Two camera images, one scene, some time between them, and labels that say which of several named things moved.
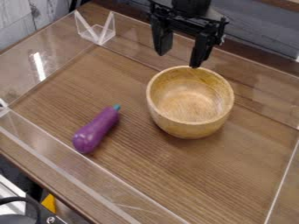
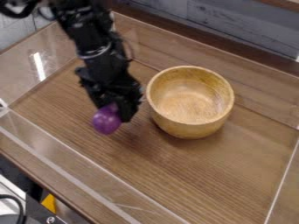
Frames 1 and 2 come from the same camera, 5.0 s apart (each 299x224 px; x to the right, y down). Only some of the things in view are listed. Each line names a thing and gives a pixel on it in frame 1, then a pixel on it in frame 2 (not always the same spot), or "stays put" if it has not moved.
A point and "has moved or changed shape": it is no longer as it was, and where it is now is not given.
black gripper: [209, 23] to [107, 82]
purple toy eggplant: [88, 135] has moved or changed shape
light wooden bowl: [190, 101] stays put
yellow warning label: [50, 202] stays put
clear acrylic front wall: [68, 177] stays put
